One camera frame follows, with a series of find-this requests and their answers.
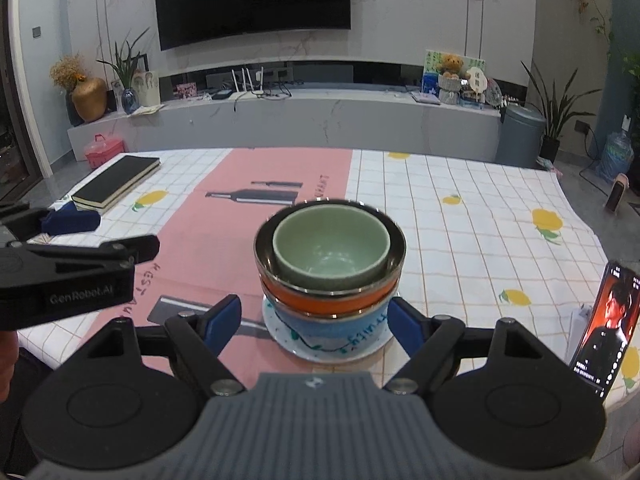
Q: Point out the blue glass vase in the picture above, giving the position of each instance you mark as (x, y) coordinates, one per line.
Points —
(130, 102)

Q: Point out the potted snake plant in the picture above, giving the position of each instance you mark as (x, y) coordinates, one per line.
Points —
(552, 110)

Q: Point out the white router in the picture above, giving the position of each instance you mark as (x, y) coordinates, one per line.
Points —
(257, 91)

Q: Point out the green picture board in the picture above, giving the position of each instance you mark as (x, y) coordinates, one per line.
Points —
(431, 60)

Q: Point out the stainless steel bowl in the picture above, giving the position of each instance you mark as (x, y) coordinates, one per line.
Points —
(320, 335)

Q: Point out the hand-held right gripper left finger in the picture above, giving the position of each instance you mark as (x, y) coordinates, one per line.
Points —
(222, 322)

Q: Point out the black hardcover book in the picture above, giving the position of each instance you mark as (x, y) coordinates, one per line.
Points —
(115, 177)

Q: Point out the flat white booklet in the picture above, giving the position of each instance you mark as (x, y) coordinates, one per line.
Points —
(426, 99)

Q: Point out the person's left forearm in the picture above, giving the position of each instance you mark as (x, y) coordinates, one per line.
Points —
(7, 365)

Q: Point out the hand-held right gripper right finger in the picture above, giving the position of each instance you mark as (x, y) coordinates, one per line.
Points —
(405, 325)

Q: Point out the dried flower bunch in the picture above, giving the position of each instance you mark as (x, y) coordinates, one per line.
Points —
(67, 72)

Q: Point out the blue water jug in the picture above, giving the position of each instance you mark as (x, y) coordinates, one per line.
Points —
(616, 157)

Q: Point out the orange steel-lined bowl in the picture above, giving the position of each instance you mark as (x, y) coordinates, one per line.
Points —
(325, 305)

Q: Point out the white jellyfish print card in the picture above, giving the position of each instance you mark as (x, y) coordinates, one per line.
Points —
(146, 89)

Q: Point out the green leafy plant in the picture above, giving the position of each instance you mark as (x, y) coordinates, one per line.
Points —
(125, 65)

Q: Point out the white painted fruit plate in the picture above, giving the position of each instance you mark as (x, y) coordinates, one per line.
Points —
(325, 359)

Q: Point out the pink photo card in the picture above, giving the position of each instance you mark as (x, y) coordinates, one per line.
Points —
(186, 91)

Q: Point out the grey trash can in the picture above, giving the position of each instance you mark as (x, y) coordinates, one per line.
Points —
(522, 135)

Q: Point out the small pink heater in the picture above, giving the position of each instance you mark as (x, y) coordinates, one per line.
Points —
(616, 195)

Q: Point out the gold vase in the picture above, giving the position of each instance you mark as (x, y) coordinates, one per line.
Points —
(90, 102)

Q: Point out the round white hand fan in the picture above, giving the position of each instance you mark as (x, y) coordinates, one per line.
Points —
(476, 81)

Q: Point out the bushy green plant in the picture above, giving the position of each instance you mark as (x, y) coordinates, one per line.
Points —
(627, 75)

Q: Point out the green ceramic bowl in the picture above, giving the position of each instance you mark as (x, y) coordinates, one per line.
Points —
(330, 245)

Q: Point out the checked lemon print tablecloth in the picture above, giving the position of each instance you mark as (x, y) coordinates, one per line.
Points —
(475, 220)

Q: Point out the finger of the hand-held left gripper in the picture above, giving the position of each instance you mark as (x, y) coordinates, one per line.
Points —
(140, 247)
(70, 222)

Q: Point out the yellow paper sheets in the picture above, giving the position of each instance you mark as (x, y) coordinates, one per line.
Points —
(146, 110)

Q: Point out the smartphone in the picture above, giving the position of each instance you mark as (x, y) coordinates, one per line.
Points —
(607, 330)

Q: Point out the pink storage case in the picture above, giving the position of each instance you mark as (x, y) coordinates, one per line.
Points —
(102, 152)

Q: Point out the black wall television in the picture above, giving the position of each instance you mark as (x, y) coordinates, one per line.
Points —
(250, 0)

